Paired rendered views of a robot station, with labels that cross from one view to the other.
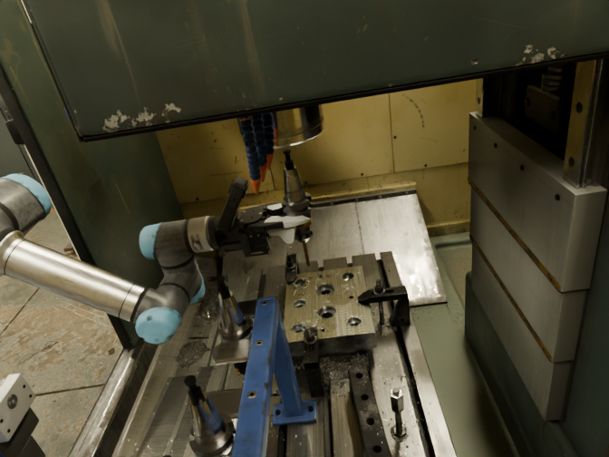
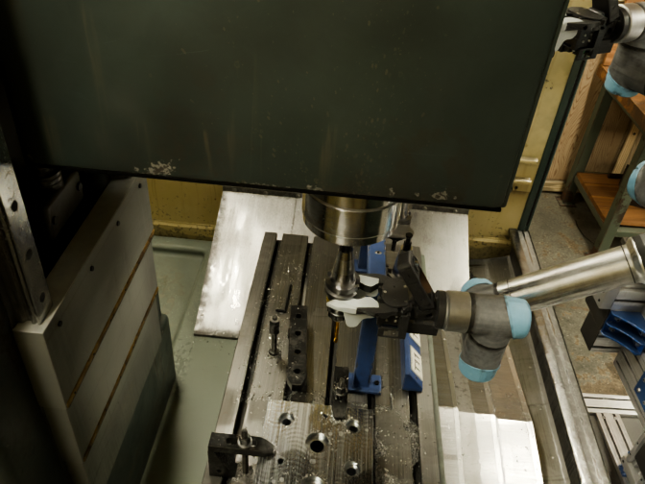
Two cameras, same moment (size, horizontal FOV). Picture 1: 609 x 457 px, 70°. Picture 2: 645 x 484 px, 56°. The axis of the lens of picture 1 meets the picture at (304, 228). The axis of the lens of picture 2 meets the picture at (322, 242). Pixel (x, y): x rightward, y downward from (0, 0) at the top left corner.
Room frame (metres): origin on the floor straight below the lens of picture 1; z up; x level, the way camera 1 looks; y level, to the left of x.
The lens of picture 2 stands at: (1.62, -0.09, 2.07)
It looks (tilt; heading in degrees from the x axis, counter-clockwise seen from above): 38 degrees down; 176
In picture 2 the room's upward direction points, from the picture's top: 5 degrees clockwise
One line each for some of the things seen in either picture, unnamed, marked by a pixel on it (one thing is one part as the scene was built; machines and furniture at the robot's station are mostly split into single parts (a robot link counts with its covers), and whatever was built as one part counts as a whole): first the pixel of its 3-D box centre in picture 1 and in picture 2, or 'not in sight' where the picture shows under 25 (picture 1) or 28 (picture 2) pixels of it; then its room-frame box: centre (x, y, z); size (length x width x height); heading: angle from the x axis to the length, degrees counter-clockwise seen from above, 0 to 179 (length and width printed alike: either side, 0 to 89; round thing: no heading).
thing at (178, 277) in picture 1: (181, 281); (482, 346); (0.83, 0.29, 1.21); 0.11 x 0.08 x 0.11; 171
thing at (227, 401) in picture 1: (220, 404); (398, 230); (0.47, 0.17, 1.21); 0.07 x 0.05 x 0.01; 85
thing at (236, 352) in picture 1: (231, 351); (400, 260); (0.58, 0.16, 1.21); 0.07 x 0.05 x 0.01; 85
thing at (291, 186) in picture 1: (293, 183); (344, 263); (0.82, 0.01, 1.40); 0.04 x 0.04 x 0.07
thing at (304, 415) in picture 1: (283, 367); (367, 343); (0.68, 0.10, 1.05); 0.10 x 0.05 x 0.30; 85
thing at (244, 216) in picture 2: not in sight; (337, 288); (0.17, 0.07, 0.75); 0.89 x 0.70 x 0.26; 85
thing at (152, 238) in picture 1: (169, 240); (495, 317); (0.85, 0.29, 1.31); 0.11 x 0.08 x 0.09; 84
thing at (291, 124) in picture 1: (277, 103); (352, 187); (0.82, 0.01, 1.56); 0.16 x 0.16 x 0.12
